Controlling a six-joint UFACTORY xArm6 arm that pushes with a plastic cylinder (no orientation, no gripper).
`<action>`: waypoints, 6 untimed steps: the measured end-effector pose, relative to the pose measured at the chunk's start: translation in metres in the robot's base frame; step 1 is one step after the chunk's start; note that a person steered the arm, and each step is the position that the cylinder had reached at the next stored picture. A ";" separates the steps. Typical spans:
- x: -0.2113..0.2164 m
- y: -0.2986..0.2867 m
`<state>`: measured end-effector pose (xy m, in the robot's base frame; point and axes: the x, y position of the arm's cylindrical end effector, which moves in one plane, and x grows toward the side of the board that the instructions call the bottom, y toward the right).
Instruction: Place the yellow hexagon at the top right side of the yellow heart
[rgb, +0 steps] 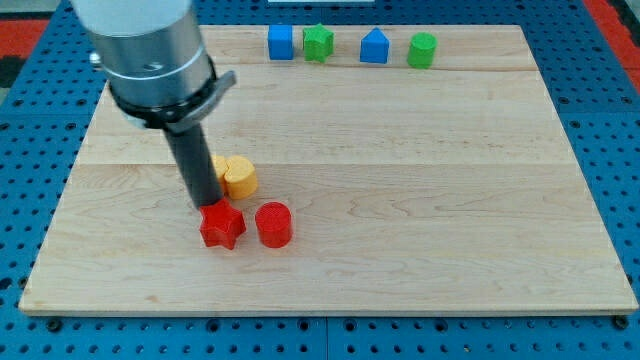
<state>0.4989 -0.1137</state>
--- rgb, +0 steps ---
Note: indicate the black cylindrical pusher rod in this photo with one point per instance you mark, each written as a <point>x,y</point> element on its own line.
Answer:
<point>193,159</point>

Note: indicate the yellow hexagon block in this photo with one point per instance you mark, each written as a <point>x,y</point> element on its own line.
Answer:
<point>220,167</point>

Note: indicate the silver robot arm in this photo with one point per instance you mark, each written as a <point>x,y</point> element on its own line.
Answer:
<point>161,77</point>

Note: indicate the yellow heart block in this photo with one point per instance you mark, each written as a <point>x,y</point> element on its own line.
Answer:
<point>240,177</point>

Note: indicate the red star block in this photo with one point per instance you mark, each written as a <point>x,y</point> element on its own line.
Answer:
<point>221,224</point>

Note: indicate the red cylinder block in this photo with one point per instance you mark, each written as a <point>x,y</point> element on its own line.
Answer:
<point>274,224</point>

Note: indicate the blue cube block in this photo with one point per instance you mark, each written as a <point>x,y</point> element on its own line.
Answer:
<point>280,42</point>

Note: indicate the green star block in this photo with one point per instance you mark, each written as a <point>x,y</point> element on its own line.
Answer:
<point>318,43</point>

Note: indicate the blue pentagon block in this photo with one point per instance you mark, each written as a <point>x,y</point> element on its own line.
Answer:
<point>374,47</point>

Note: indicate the green cylinder block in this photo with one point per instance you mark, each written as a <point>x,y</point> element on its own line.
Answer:
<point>422,48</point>

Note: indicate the wooden board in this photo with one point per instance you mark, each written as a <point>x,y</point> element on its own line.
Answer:
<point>451,191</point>

